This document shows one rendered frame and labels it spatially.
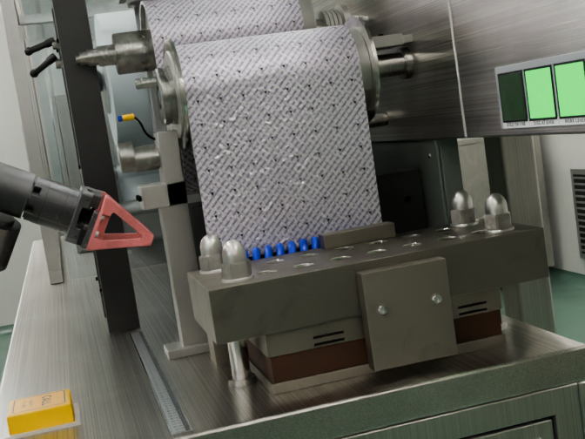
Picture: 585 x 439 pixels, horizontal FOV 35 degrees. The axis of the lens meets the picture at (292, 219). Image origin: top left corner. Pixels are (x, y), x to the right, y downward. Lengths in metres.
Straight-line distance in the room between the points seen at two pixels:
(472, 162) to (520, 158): 3.99
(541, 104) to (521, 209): 0.50
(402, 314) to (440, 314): 0.04
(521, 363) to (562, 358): 0.05
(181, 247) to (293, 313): 0.29
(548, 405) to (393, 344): 0.19
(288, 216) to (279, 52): 0.21
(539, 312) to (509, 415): 0.47
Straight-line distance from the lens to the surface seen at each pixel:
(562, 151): 5.59
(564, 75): 0.95
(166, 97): 1.20
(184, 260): 1.26
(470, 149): 5.45
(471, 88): 1.15
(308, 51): 1.22
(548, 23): 0.98
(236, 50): 1.21
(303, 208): 1.21
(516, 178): 1.47
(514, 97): 1.04
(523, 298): 1.49
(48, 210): 1.14
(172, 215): 1.26
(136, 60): 1.46
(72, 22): 1.51
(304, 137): 1.21
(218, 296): 0.99
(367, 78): 1.24
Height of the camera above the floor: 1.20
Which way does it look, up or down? 6 degrees down
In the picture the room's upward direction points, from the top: 8 degrees counter-clockwise
